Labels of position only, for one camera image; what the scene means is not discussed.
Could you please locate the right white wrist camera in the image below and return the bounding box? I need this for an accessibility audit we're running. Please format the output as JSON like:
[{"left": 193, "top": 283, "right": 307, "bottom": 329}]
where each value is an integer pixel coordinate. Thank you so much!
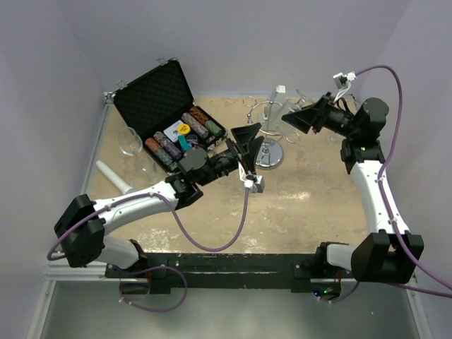
[{"left": 333, "top": 71, "right": 357, "bottom": 103}]

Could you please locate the clear dealer button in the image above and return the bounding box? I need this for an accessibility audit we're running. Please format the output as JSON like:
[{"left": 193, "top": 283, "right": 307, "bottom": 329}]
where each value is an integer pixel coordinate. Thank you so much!
[{"left": 186, "top": 134, "right": 198, "bottom": 143}]

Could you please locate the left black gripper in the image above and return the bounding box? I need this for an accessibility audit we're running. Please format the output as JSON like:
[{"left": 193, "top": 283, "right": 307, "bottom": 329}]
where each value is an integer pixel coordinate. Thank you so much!
[{"left": 198, "top": 123, "right": 264, "bottom": 187}]

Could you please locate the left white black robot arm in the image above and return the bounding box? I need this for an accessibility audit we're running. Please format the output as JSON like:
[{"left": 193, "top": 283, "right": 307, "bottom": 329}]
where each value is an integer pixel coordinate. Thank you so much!
[{"left": 47, "top": 123, "right": 265, "bottom": 277}]

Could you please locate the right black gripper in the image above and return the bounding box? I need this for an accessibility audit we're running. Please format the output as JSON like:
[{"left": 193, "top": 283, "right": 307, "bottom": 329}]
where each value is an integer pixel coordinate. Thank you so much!
[{"left": 283, "top": 92, "right": 360, "bottom": 139}]

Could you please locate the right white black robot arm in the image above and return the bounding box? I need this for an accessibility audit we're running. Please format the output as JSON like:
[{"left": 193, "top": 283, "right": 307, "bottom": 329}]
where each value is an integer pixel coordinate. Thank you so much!
[{"left": 281, "top": 93, "right": 424, "bottom": 284}]

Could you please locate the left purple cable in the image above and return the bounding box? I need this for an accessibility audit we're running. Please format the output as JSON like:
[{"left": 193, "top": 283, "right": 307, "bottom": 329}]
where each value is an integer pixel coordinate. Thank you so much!
[{"left": 46, "top": 187, "right": 250, "bottom": 312}]

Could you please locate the grey purple chip stack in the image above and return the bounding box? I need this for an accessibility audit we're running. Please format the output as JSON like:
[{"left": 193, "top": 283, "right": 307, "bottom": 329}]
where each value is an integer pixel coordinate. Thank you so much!
[{"left": 182, "top": 112, "right": 209, "bottom": 138}]

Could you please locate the white grey handheld tool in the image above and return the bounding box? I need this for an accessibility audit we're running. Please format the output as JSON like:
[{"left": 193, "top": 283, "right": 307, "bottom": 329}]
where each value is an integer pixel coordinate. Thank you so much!
[{"left": 95, "top": 160, "right": 135, "bottom": 195}]

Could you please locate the white playing card box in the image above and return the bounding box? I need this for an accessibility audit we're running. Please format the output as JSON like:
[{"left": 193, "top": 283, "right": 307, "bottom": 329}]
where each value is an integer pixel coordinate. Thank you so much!
[{"left": 163, "top": 120, "right": 186, "bottom": 142}]

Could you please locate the chrome wine glass rack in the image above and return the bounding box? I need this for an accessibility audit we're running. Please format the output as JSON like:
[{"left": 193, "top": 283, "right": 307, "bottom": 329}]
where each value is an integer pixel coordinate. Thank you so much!
[{"left": 243, "top": 96, "right": 300, "bottom": 170}]

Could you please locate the dark green chip stack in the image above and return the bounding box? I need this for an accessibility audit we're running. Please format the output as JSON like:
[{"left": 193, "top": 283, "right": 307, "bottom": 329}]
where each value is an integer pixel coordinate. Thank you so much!
[{"left": 155, "top": 148, "right": 177, "bottom": 171}]

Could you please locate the yellow big blind button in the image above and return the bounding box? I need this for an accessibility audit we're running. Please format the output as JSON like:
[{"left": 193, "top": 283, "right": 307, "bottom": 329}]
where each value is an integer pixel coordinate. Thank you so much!
[{"left": 178, "top": 124, "right": 190, "bottom": 135}]

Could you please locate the black poker chip case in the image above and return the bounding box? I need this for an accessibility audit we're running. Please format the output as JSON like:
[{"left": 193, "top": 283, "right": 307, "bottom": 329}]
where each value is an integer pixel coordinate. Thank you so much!
[{"left": 112, "top": 58, "right": 227, "bottom": 150}]

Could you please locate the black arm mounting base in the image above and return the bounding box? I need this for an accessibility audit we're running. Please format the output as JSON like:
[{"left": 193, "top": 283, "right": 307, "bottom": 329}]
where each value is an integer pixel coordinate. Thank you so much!
[{"left": 105, "top": 253, "right": 352, "bottom": 295}]

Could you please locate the teal dealer block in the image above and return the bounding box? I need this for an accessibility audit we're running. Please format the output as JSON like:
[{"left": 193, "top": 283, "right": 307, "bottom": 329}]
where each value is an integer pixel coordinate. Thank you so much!
[{"left": 178, "top": 135, "right": 191, "bottom": 152}]

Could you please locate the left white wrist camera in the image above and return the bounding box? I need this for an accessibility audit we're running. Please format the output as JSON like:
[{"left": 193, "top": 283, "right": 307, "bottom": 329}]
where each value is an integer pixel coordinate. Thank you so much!
[{"left": 238, "top": 163, "right": 265, "bottom": 194}]

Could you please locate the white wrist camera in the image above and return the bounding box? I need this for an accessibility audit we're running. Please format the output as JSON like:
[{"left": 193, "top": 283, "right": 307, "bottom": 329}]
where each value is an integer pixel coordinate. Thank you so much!
[
  {"left": 238, "top": 163, "right": 265, "bottom": 194},
  {"left": 333, "top": 71, "right": 357, "bottom": 103}
]

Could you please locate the red brown chip stack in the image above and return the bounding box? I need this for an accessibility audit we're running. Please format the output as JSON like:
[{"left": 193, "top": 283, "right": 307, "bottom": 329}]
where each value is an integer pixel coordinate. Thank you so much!
[{"left": 145, "top": 138, "right": 163, "bottom": 154}]

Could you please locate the purple white chip stack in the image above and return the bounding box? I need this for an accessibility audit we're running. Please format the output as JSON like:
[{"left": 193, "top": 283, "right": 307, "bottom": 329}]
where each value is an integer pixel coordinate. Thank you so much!
[{"left": 153, "top": 131, "right": 183, "bottom": 161}]

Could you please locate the brown orange chip stack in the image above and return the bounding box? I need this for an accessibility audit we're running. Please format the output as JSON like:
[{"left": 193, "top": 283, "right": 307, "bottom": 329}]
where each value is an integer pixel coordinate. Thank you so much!
[{"left": 189, "top": 107, "right": 214, "bottom": 132}]

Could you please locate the clear wine glass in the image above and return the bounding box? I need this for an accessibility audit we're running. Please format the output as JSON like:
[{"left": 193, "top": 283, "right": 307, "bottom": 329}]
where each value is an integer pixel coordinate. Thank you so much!
[
  {"left": 327, "top": 135, "right": 340, "bottom": 145},
  {"left": 117, "top": 127, "right": 143, "bottom": 156}
]

